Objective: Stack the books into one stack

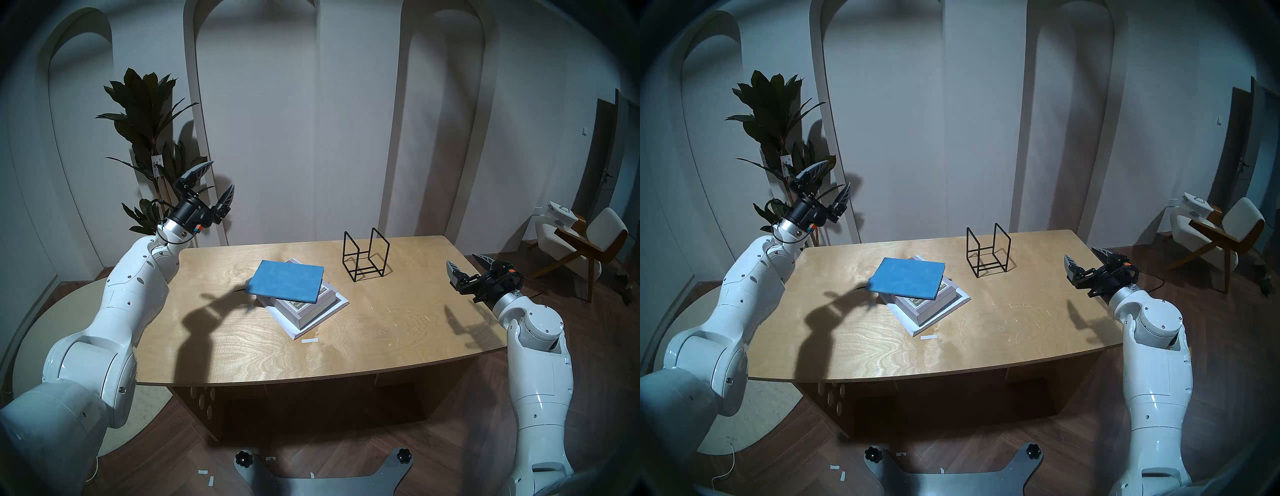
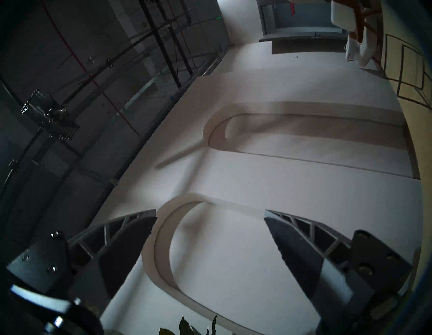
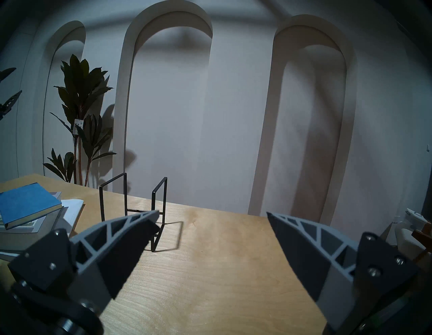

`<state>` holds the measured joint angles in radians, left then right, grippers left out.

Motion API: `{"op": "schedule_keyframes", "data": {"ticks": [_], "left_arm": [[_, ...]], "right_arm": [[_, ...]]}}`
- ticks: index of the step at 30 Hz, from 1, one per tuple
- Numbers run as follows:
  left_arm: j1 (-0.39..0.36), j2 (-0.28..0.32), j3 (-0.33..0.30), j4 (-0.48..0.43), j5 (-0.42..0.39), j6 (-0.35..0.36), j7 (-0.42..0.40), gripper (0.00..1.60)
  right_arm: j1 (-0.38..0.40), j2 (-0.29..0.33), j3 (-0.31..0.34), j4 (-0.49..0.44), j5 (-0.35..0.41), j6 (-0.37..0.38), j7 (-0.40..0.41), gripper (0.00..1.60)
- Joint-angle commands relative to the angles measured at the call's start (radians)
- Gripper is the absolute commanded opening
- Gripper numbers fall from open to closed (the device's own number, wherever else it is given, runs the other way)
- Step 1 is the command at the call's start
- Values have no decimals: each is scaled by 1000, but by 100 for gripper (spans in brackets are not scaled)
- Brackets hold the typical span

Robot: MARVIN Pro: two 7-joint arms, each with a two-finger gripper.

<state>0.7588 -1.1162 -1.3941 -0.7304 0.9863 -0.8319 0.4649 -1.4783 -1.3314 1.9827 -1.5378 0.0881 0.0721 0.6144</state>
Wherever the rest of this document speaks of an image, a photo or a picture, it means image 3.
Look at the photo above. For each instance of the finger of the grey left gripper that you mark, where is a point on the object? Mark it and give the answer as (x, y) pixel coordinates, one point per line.
(6, 72)
(7, 103)

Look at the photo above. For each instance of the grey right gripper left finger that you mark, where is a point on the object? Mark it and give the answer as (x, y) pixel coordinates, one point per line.
(111, 256)

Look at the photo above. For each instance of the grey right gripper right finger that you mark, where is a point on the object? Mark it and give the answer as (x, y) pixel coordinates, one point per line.
(310, 256)

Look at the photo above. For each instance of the large thin white book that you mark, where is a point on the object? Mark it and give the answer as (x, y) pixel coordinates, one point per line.
(72, 211)

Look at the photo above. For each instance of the thick white printed book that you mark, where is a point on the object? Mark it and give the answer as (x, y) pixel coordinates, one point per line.
(30, 233)

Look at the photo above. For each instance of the blue notebook with bookmark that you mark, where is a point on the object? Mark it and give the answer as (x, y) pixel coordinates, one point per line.
(27, 202)

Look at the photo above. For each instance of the tall dark green plant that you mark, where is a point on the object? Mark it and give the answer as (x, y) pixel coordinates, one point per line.
(81, 98)

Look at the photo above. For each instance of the white plant tag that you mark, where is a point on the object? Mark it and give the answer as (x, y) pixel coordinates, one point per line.
(78, 125)

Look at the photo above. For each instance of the white wooden armchair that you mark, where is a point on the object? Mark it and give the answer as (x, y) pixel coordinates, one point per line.
(413, 239)

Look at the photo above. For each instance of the white plastic box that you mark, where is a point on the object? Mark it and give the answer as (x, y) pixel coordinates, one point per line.
(415, 217)

